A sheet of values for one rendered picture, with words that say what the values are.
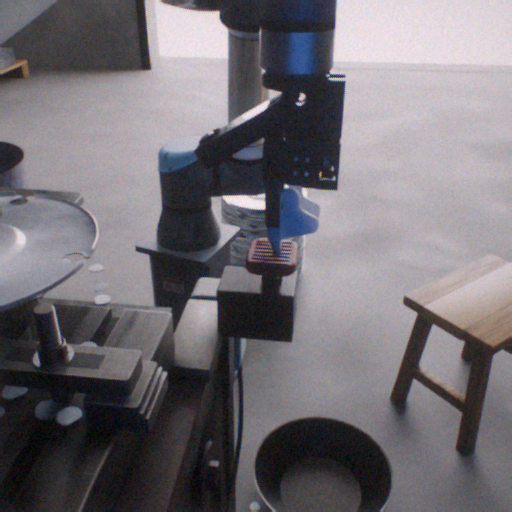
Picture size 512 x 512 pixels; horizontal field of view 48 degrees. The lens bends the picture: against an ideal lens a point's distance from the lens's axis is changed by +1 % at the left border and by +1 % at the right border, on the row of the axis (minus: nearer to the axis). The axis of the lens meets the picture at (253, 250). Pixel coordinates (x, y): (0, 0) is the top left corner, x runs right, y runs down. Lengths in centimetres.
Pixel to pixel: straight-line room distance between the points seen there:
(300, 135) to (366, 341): 123
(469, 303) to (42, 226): 100
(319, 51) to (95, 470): 42
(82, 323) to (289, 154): 29
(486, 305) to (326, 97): 92
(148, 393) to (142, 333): 12
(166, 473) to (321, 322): 129
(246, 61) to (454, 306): 72
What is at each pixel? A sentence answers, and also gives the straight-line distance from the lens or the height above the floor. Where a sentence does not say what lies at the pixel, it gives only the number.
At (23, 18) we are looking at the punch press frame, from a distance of 42.
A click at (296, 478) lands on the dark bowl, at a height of 0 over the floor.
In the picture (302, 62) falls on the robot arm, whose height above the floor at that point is 98.
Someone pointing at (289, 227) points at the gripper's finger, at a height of 79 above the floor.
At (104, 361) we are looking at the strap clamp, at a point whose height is 76.
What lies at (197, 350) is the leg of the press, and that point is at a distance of 71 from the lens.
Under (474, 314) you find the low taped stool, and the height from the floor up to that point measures 33.
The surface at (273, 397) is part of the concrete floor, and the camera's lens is 158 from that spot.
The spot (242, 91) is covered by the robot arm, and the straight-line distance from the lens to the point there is 115.
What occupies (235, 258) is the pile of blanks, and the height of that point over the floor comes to 12.
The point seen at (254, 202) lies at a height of 31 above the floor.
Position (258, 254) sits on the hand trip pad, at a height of 75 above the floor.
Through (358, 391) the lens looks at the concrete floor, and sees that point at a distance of 162.
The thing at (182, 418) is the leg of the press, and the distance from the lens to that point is 66.
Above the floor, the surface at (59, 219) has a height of 78.
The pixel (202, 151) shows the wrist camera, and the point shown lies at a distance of 63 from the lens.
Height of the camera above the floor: 109
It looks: 29 degrees down
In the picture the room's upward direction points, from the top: straight up
